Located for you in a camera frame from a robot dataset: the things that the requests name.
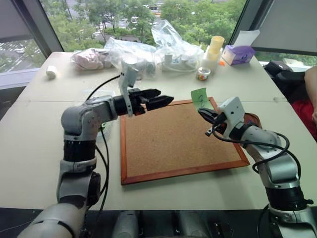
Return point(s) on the person's red garment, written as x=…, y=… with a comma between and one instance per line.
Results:
x=305, y=114

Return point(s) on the stack of yellow white cups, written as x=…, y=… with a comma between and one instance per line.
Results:
x=214, y=53

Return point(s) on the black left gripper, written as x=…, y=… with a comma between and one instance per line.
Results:
x=137, y=100

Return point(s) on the white tape roll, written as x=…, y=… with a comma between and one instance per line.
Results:
x=52, y=72

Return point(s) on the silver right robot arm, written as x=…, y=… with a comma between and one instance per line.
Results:
x=277, y=158

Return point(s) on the green sticky note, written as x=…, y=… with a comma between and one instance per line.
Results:
x=201, y=98

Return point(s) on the large clear plastic bag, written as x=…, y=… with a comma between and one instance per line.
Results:
x=173, y=42

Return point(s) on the small jar of coloured pushpins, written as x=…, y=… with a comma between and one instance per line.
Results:
x=203, y=74

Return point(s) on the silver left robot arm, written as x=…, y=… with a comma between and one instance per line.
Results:
x=76, y=119

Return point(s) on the black bag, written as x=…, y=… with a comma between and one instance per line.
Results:
x=287, y=79

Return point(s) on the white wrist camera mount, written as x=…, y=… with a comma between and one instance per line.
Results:
x=128, y=77
x=232, y=111

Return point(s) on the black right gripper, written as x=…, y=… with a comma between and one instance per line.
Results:
x=220, y=122

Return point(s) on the crumpled clear plastic bag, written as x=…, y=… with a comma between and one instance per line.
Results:
x=128, y=54

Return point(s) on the grey roller blind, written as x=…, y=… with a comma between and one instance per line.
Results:
x=13, y=19
x=287, y=24

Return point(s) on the purple tissue box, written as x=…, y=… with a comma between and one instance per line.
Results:
x=237, y=55

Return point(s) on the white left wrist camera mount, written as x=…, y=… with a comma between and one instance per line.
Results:
x=128, y=77

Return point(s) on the person's bare forearm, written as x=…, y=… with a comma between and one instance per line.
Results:
x=311, y=81

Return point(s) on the bag of pink cloth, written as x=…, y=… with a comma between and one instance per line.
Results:
x=89, y=59

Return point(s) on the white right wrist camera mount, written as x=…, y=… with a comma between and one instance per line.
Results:
x=232, y=111

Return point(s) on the small orange object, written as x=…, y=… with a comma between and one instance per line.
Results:
x=221, y=64

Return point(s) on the dark rounded grey shape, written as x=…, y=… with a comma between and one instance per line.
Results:
x=127, y=224

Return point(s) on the wood-framed cork board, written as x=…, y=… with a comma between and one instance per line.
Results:
x=173, y=141

